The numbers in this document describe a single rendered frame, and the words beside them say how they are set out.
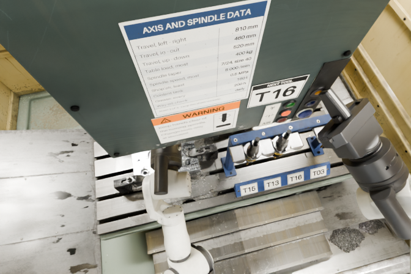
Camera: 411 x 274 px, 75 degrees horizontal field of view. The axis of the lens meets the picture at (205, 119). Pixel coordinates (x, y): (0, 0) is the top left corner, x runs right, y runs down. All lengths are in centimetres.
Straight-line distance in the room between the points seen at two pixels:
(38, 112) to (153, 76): 179
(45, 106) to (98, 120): 168
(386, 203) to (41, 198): 150
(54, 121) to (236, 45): 177
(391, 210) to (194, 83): 40
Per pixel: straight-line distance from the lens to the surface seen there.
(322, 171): 135
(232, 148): 99
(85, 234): 162
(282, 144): 99
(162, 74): 36
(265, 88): 46
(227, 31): 33
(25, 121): 208
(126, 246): 158
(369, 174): 56
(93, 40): 31
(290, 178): 129
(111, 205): 133
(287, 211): 146
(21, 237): 164
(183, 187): 70
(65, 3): 28
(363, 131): 55
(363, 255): 165
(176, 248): 80
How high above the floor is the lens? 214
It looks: 63 degrees down
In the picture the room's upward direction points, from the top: 2 degrees counter-clockwise
